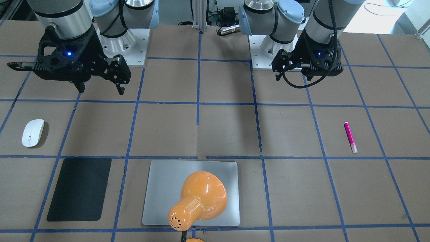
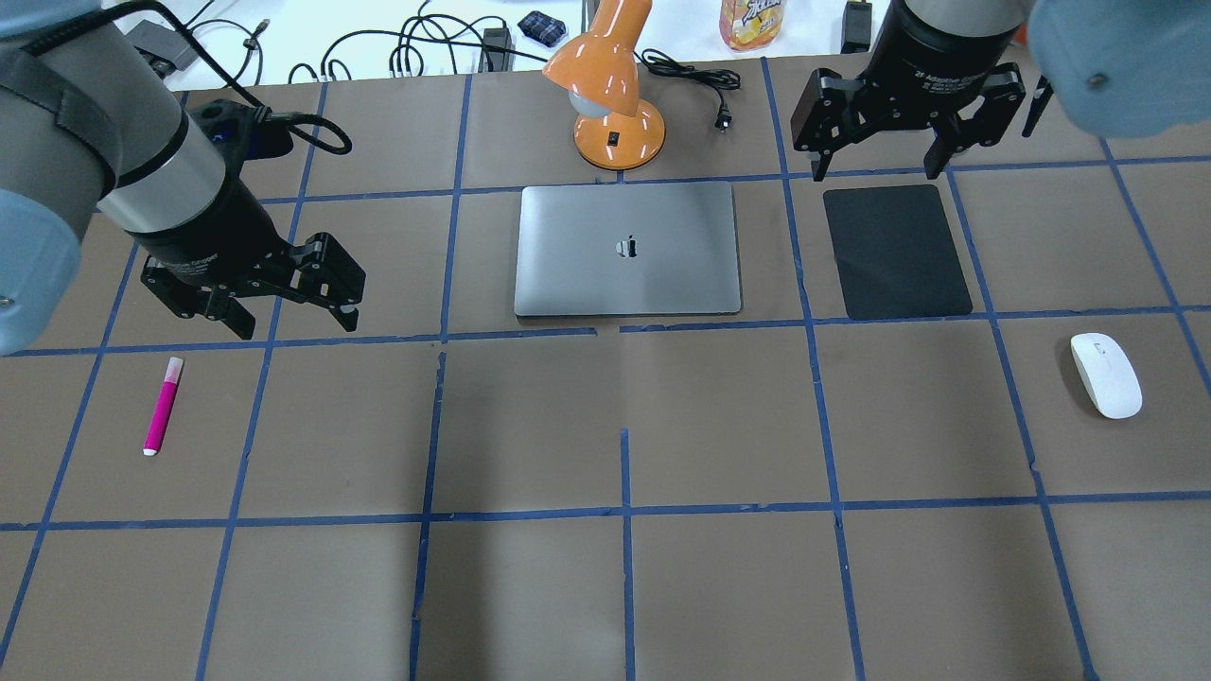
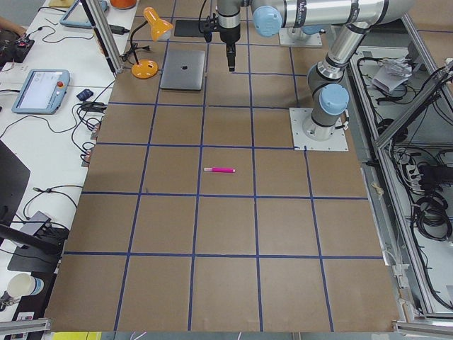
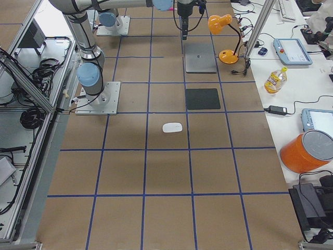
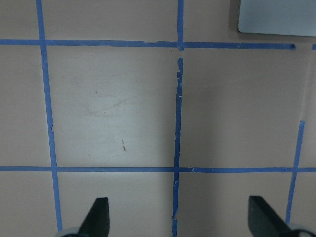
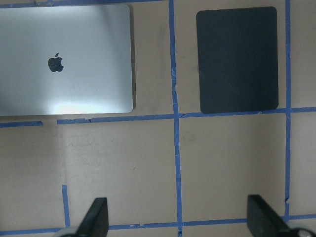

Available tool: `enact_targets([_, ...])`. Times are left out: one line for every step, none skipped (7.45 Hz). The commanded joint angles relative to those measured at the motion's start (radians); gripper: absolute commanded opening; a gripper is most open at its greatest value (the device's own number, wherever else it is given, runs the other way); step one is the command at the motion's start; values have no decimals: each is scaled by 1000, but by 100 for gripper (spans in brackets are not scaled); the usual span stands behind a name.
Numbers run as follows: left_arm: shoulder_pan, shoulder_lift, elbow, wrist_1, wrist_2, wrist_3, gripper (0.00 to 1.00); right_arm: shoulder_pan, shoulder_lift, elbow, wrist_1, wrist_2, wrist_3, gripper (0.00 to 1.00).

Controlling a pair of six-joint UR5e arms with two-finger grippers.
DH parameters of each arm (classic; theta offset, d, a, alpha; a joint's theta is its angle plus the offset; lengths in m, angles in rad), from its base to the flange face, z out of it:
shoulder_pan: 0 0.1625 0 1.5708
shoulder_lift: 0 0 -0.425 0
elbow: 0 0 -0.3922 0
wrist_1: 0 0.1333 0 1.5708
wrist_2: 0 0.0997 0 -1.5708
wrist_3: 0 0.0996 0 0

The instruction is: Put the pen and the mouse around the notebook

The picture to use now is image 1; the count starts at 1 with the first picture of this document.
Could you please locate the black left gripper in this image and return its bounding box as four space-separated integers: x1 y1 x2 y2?
272 31 343 82

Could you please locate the aluminium frame post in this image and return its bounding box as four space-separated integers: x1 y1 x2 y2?
190 0 208 32

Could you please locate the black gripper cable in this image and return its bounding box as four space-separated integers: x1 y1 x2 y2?
282 0 340 89

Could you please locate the black mousepad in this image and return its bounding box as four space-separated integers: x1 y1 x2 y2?
46 158 112 222

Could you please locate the white computer mouse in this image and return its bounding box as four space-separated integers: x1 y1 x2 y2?
21 119 44 148

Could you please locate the orange desk lamp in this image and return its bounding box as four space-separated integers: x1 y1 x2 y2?
168 171 228 242

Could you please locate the silver laptop notebook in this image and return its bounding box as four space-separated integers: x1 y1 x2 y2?
141 160 241 227

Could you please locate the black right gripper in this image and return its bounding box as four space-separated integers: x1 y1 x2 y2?
7 26 131 95

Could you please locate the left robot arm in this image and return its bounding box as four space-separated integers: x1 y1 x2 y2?
238 0 363 87

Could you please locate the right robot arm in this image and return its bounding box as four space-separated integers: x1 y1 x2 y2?
7 0 159 95

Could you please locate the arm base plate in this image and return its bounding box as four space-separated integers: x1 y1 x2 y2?
248 31 303 71
97 29 150 67

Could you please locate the pink marker pen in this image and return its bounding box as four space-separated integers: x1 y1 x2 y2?
344 122 358 154

